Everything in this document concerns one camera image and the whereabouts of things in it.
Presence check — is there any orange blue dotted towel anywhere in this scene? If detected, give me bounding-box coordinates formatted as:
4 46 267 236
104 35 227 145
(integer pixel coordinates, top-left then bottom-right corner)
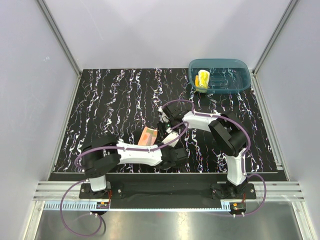
138 126 158 146

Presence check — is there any yellow crocodile towel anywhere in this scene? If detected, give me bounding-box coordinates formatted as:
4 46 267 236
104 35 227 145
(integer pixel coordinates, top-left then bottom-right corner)
195 69 210 93

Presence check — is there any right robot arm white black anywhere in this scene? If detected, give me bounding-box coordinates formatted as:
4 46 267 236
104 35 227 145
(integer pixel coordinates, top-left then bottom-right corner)
158 100 251 199

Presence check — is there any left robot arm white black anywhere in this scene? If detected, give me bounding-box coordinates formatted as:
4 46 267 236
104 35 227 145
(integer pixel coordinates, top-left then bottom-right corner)
74 134 188 198

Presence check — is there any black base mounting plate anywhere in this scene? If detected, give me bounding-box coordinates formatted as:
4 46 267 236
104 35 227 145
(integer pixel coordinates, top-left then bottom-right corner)
79 173 257 200

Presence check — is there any teal transparent plastic bin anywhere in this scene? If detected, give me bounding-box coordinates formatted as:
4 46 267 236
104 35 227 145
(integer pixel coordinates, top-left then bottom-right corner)
188 58 251 94

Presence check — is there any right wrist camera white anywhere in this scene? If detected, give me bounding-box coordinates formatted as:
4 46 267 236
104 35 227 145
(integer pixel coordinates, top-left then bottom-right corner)
158 106 170 123

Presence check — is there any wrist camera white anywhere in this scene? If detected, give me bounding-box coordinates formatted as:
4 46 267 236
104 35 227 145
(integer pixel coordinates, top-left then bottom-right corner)
161 131 179 148
158 106 170 123

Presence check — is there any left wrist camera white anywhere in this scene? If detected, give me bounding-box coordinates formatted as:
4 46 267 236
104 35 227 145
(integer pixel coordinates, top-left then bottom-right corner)
161 131 179 148

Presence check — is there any aluminium front rail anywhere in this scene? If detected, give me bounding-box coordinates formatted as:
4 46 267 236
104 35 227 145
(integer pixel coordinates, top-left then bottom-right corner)
33 181 304 202

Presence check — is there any slotted cable duct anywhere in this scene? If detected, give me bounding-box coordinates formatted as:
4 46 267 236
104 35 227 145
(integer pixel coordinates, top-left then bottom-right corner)
43 200 231 212

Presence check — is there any right aluminium frame post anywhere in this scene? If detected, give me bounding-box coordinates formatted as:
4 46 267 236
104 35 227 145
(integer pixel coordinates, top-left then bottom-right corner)
252 0 301 76

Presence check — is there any aluminium frame post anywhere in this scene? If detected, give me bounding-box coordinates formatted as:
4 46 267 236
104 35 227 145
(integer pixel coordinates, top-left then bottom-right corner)
252 0 301 76
34 0 82 76

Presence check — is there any left aluminium frame post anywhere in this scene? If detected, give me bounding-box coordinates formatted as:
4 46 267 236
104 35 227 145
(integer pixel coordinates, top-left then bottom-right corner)
34 0 82 76

